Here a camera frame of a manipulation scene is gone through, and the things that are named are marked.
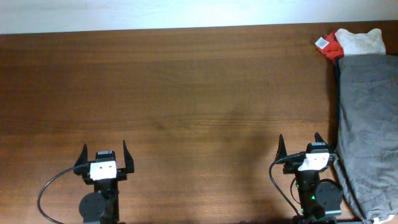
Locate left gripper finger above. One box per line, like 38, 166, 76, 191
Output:
123, 141, 134, 173
74, 144, 88, 167

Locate grey shorts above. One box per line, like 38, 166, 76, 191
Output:
334, 55, 397, 223

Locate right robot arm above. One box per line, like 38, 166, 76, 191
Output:
269, 133, 343, 224

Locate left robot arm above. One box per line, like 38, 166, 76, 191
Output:
73, 141, 134, 224

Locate navy blue garment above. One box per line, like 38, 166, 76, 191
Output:
333, 59, 341, 123

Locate red garment with tag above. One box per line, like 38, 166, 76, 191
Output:
315, 30, 345, 63

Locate white garment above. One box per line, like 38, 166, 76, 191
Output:
335, 29, 386, 56

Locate right black cable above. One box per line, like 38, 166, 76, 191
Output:
269, 152, 307, 217

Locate black cable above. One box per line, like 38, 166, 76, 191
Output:
269, 152, 307, 217
37, 167, 82, 224

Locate left black cable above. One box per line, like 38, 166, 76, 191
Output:
37, 167, 82, 224

